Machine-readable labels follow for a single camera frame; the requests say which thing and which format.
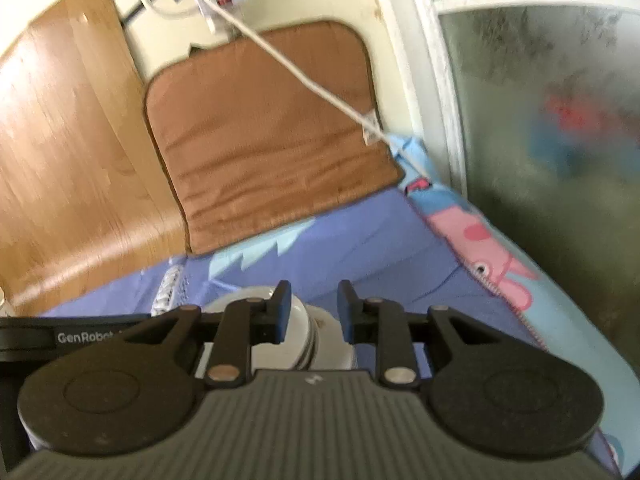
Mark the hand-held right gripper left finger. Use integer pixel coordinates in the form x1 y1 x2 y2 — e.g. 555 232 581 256
122 280 293 386

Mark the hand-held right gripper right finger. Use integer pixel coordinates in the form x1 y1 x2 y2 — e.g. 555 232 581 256
337 280 507 386

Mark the white bowl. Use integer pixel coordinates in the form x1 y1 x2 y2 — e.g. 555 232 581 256
201 285 322 372

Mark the white floral plate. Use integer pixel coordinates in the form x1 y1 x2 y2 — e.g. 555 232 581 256
309 304 358 370

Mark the blue printed blanket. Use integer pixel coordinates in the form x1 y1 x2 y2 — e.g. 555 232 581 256
42 187 548 378

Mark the light blue pig-print sheet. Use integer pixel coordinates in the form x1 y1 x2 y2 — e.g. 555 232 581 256
387 132 626 478

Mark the brown mat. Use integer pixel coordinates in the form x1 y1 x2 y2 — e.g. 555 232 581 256
143 19 406 257

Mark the frosted glass door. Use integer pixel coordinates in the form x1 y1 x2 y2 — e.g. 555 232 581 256
365 0 640 341

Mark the clear cable clip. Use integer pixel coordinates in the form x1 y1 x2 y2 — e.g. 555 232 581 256
361 111 387 147

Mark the white cable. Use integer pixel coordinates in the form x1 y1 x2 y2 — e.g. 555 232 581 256
184 0 432 182

